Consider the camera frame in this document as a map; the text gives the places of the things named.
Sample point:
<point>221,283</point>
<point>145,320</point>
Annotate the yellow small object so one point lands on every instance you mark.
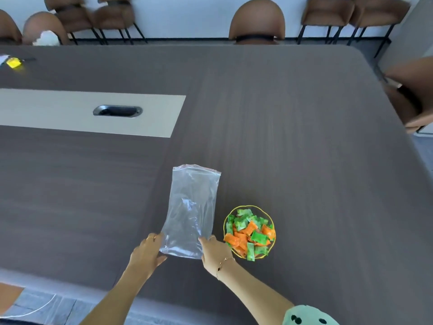
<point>14,62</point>

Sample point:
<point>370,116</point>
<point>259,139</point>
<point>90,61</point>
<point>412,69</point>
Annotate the person's left hand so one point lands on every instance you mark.
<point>145,255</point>

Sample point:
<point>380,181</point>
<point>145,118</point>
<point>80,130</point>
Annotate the white crumpled cloth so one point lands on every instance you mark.
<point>45,39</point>

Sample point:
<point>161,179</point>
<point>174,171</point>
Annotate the brown upholstered chair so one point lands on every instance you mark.
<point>8,28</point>
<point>66,10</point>
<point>257,20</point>
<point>42,25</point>
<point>115,15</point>
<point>411,87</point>
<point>326,11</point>
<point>379,11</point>

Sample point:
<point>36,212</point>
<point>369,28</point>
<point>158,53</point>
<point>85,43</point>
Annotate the white paper sheet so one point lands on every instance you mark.
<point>3,59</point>

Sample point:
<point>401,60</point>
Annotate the person's right hand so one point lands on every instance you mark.
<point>216,253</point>

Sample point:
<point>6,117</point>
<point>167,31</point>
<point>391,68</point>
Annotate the pile of green orange candies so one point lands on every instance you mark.
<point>250,233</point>

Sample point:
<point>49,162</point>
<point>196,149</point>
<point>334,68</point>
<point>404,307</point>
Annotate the glass bowl with gold rim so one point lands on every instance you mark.
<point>267,218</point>

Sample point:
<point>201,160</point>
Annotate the person's right forearm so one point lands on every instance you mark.
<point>253,294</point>

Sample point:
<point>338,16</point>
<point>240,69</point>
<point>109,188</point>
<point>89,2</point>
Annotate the person's right thumb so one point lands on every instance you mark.
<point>202,243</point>

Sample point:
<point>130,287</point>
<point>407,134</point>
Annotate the person's left forearm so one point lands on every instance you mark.
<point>115,297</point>

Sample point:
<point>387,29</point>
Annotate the orange flat board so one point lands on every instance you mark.
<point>8,296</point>

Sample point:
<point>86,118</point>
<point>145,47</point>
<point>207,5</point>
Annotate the person's left thumb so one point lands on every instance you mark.
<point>161,259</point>

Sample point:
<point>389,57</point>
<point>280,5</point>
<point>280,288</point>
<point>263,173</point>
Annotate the green dotted sleeve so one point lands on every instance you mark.
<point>307,316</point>

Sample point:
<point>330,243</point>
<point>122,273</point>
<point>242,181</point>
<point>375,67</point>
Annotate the clear plastic zip bag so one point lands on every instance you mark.
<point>192,213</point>

